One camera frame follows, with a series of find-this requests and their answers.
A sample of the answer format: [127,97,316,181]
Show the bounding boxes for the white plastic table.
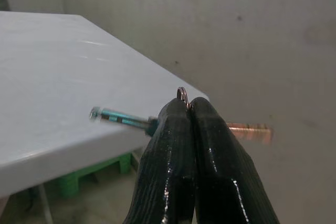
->
[0,10,211,224]

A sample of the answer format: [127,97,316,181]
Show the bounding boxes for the keyring with teal copper keys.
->
[89,87,275,145]

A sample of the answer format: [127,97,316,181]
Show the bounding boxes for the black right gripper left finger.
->
[122,99,195,224]

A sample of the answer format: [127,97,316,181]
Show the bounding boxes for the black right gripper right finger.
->
[189,97,281,224]

